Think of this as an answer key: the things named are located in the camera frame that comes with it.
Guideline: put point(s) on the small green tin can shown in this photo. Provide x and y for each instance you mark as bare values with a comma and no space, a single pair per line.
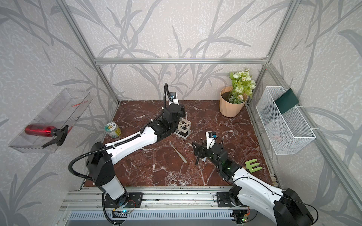
112,129

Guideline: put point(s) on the green toy garden fork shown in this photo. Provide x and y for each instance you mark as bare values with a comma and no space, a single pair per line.
253,165

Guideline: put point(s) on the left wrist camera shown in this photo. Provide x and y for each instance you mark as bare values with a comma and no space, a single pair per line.
173,98

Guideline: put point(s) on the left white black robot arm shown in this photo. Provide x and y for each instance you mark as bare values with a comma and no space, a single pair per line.
101,162

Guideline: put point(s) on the beige ribbed flower pot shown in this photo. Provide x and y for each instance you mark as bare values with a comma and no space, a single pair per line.
228,109

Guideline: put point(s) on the red spray bottle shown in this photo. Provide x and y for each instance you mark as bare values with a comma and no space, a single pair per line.
48,131

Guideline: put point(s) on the white wire mesh basket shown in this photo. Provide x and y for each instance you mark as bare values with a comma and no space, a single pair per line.
289,132

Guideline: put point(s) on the clear plastic wall shelf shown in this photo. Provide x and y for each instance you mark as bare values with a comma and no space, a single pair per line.
65,109

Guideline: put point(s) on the aluminium frame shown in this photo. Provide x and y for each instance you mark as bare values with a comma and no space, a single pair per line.
343,174

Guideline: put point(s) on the aluminium mounting rail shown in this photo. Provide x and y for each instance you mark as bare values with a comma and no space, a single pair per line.
154,198

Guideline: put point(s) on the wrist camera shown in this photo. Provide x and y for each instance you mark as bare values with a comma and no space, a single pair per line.
173,98
210,139

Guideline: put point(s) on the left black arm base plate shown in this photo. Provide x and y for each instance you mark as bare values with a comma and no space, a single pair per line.
127,200

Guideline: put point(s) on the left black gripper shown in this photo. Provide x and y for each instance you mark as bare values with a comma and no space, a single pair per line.
182,110

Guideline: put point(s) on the green white artificial flowers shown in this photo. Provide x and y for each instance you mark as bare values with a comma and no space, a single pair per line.
242,87

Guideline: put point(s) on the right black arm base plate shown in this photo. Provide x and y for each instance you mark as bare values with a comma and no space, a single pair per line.
224,200

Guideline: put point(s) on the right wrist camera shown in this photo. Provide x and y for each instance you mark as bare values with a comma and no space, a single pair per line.
210,139

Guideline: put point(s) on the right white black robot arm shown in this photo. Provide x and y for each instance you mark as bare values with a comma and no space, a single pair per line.
283,207

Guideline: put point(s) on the beige toothbrush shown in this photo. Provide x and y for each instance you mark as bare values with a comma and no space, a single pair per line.
180,155

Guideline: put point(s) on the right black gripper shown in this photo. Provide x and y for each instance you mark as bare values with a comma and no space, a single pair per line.
198,150

